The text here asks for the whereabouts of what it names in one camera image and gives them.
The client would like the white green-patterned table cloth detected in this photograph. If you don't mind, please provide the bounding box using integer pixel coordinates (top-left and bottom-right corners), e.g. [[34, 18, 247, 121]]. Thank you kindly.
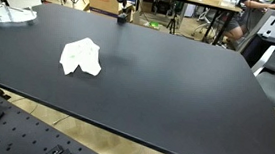
[[59, 37, 101, 76]]

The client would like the wooden desk with black legs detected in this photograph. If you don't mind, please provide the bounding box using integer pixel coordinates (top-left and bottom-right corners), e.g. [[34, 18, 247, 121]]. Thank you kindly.
[[176, 0, 242, 45]]

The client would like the seated person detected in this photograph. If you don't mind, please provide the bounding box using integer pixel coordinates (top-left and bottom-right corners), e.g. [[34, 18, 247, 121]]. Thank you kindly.
[[225, 0, 275, 41]]

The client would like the black perforated breadboard plate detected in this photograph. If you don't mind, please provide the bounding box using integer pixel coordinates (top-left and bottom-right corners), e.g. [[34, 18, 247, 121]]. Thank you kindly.
[[0, 97, 98, 154]]

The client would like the black camera tripod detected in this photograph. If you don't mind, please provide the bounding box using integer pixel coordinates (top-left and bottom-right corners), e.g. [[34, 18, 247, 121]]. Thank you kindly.
[[167, 4, 178, 34]]

